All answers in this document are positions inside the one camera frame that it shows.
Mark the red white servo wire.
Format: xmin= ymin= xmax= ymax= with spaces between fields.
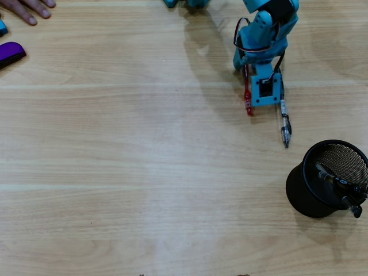
xmin=233 ymin=17 xmax=281 ymax=55

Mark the purple plastic object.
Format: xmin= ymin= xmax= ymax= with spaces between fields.
xmin=0 ymin=41 xmax=27 ymax=70

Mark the teal gripper black servo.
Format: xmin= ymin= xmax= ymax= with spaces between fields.
xmin=232 ymin=25 xmax=290 ymax=72

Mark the person's hand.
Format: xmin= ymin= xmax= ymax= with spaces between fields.
xmin=0 ymin=0 xmax=57 ymax=26

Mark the black camera cable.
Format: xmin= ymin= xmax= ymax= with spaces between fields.
xmin=266 ymin=51 xmax=286 ymax=85

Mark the black mesh pen holder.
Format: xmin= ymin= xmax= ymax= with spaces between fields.
xmin=285 ymin=139 xmax=368 ymax=219

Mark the red pen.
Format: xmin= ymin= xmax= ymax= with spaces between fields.
xmin=243 ymin=63 xmax=255 ymax=117

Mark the teal robot base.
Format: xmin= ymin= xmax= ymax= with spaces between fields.
xmin=162 ymin=0 xmax=211 ymax=9

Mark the black grip pen white label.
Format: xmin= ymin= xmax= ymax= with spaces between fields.
xmin=275 ymin=67 xmax=293 ymax=150

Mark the clear pen black grip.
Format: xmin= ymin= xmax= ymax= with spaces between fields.
xmin=315 ymin=162 xmax=368 ymax=219

